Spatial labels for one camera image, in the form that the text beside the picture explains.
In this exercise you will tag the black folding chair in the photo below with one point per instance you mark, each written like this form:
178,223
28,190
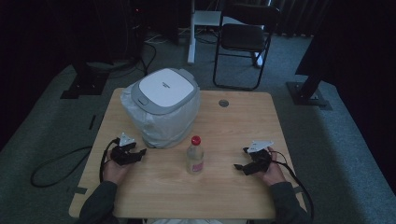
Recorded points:
243,39

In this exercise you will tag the black tape strip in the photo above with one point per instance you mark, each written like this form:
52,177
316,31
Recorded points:
92,122

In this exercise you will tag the black stand with base plate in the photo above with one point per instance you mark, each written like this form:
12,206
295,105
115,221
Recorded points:
85,82
306,91

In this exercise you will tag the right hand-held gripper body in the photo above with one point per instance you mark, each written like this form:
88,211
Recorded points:
260,158

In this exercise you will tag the person's left hand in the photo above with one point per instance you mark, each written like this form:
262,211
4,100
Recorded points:
114,172

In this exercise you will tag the white desk leg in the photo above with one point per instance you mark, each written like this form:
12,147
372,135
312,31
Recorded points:
192,37

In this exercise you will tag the round grey table grommet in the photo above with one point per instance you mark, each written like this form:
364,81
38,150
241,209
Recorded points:
223,103

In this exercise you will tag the person's right hand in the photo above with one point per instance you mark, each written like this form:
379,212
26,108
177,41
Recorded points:
274,173

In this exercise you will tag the clear bottle with red cap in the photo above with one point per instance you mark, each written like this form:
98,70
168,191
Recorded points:
195,158

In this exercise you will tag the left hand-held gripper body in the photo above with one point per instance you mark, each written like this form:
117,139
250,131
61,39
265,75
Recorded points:
123,153

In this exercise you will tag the white lidded trash can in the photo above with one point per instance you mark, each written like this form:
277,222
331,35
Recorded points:
163,105

